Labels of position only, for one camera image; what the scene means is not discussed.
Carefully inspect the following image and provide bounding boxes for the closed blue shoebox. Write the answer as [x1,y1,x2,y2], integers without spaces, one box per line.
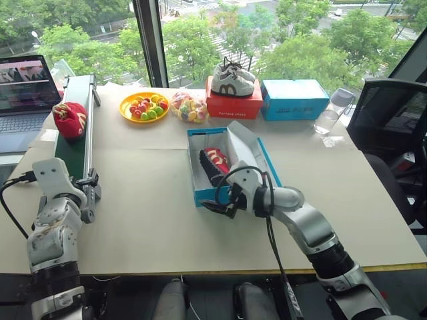
[260,79,331,122]

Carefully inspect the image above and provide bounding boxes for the yellow plate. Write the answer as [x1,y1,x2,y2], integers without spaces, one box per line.
[119,91,171,125]

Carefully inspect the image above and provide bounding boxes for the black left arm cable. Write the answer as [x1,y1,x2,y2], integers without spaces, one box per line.
[0,170,37,239]

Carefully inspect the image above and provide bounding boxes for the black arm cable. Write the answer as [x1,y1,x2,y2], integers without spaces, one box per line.
[0,170,37,239]
[213,165,305,320]

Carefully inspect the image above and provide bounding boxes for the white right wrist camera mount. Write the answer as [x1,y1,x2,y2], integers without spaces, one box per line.
[226,161,265,211]

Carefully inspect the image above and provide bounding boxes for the red shoebox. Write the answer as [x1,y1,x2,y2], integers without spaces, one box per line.
[205,75,264,120]

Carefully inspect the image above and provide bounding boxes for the clear bag of toy fruits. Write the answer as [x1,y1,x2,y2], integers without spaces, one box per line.
[170,91,210,123]

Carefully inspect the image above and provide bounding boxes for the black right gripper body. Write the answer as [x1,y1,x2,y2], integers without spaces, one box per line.
[224,182,250,219]

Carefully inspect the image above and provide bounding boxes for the grey laptop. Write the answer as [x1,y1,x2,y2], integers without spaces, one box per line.
[0,54,63,155]

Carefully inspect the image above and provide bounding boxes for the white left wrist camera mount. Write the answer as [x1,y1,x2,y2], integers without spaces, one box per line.
[31,157,78,198]

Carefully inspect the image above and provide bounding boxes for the white and brown sneaker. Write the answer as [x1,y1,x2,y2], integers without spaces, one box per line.
[222,56,257,83]
[211,64,257,99]

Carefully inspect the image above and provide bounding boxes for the red box beside chair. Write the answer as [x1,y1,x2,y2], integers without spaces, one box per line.
[388,151,418,175]

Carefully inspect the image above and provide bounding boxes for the dark grey rounded shape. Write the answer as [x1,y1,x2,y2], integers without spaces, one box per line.
[232,282,278,320]
[155,278,188,320]

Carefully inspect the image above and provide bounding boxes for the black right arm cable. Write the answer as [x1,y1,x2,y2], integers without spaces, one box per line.
[213,165,305,320]

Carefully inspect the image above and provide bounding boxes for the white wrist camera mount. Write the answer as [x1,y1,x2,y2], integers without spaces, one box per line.
[226,161,265,211]
[31,157,78,198]

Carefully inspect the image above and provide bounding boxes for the open blue shoebox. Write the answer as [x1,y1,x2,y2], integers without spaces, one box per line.
[186,120,283,208]

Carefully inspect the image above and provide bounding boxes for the clear plastic wrapper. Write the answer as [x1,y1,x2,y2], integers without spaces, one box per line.
[49,59,76,89]

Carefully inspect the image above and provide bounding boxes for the red shoe with black sole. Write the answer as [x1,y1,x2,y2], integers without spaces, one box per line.
[199,147,232,188]
[52,101,88,145]

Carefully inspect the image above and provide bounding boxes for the clear water bottle grey lid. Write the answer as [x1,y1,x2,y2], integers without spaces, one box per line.
[313,87,356,135]

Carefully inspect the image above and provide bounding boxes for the green conveyor belt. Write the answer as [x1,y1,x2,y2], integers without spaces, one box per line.
[53,74,103,225]

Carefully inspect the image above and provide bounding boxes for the black office chair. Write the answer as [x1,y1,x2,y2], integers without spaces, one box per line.
[346,78,427,231]

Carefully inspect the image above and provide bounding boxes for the dark window frame post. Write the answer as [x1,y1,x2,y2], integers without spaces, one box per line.
[132,0,169,89]
[387,0,427,85]

